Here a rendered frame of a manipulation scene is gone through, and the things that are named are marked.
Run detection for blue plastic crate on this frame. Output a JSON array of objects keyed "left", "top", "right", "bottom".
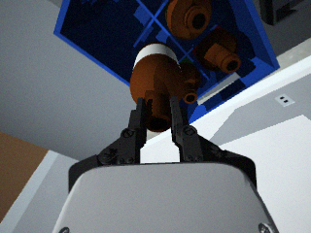
[{"left": 77, "top": 0, "right": 280, "bottom": 124}]

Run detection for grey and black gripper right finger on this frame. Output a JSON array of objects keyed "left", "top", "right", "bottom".
[{"left": 169, "top": 96, "right": 258, "bottom": 190}]

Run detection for brown glass bottle with white label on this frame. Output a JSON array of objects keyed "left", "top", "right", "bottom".
[{"left": 129, "top": 41, "right": 185, "bottom": 133}]

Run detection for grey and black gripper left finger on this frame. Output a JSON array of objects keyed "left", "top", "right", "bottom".
[{"left": 68, "top": 98, "right": 147, "bottom": 195}]

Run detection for black shallow tray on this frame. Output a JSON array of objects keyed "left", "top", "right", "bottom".
[{"left": 264, "top": 0, "right": 311, "bottom": 26}]

